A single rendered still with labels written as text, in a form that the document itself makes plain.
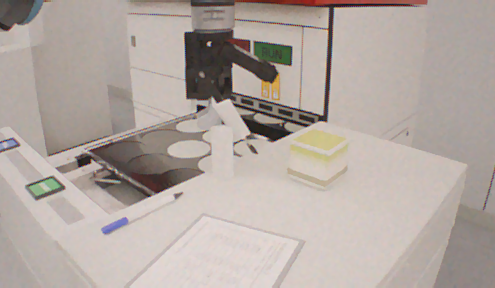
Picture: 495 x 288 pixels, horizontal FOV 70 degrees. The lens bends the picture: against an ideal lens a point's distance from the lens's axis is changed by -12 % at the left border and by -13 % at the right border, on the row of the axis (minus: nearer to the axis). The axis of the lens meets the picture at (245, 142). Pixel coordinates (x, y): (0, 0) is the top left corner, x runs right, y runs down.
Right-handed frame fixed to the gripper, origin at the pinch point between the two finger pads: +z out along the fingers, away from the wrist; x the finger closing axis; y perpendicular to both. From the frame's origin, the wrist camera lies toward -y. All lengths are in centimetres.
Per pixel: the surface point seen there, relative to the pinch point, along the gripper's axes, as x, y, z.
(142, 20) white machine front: -67, 23, -16
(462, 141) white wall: -103, -140, 51
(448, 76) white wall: -114, -131, 16
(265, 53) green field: -25.0, -11.5, -11.1
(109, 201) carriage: 4.1, 23.1, 10.6
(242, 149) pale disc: -12.9, -4.5, 8.6
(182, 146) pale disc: -16.3, 9.2, 8.6
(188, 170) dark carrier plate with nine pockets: -3.8, 7.7, 8.6
